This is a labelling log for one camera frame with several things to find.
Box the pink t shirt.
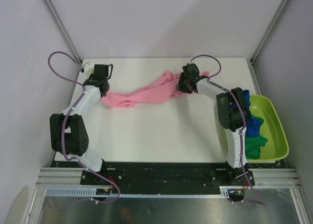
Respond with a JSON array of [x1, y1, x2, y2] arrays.
[[101, 70, 210, 110]]

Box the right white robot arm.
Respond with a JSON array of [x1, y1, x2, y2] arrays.
[[177, 63, 251, 185]]

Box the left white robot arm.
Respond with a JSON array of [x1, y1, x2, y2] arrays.
[[49, 64, 113, 185]]

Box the lime green plastic basin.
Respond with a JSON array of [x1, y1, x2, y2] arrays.
[[224, 94, 290, 163]]

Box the blue t shirt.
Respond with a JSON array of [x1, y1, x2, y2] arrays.
[[243, 90, 264, 138]]

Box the green t shirt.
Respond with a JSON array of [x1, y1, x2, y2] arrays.
[[245, 135, 268, 159]]

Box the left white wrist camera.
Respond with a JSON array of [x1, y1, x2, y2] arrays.
[[79, 62, 92, 73]]

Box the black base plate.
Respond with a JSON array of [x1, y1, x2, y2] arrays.
[[80, 161, 255, 195]]

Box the left aluminium frame post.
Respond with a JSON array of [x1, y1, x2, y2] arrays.
[[42, 0, 82, 63]]

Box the aluminium frame post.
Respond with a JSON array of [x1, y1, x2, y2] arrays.
[[42, 0, 82, 63], [250, 0, 292, 64]]

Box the grey slotted cable duct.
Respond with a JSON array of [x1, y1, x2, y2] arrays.
[[45, 186, 245, 198]]

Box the right aluminium frame post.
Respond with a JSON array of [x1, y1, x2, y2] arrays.
[[250, 0, 292, 64]]

